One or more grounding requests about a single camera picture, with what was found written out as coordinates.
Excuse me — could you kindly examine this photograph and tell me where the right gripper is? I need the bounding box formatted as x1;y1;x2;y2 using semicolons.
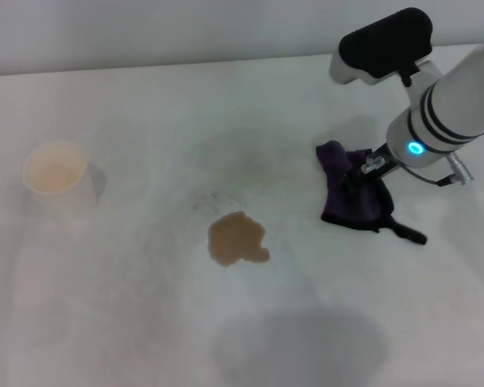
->
340;143;403;193

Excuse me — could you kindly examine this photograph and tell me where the purple rag with black trim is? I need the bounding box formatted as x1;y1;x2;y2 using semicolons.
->
315;139;428;246

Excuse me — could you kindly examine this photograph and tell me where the brown water stain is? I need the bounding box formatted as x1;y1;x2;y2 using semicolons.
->
207;210;272;268

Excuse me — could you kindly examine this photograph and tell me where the white paper cup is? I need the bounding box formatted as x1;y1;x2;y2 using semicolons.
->
22;139;100;227

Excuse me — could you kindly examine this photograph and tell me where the grey cable with metal connector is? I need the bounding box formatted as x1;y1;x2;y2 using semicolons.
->
403;152;474;187

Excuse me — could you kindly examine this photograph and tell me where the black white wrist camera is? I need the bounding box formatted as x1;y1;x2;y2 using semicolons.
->
328;6;444;88

